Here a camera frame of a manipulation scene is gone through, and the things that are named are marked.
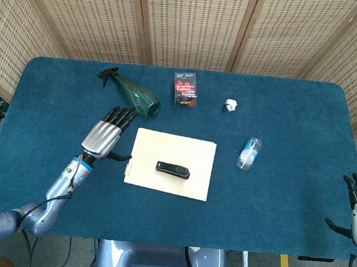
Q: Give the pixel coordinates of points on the green spray bottle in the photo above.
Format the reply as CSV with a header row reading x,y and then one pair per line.
x,y
135,93

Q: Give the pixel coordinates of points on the cream notepad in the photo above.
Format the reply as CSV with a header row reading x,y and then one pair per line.
x,y
170,163

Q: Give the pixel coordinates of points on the woven folding screen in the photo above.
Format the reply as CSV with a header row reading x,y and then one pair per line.
x,y
187,26

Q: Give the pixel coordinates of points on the clear plastic water bottle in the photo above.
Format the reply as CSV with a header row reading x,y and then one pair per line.
x,y
249,153

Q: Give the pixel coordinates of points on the white crumpled paper ball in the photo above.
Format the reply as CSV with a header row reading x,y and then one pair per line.
x,y
231,105

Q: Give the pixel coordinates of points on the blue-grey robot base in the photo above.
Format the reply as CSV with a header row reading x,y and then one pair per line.
x,y
159,263

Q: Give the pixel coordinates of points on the blue table mat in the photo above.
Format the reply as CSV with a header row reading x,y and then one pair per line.
x,y
190,221

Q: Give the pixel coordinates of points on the black stapler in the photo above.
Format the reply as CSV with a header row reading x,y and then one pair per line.
x,y
173,170

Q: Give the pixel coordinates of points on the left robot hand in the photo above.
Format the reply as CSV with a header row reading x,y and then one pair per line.
x,y
105,134

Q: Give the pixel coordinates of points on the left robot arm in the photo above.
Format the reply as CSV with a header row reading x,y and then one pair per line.
x,y
43,203

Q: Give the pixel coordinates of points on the black red coffee box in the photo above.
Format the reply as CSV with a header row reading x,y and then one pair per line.
x,y
186,90

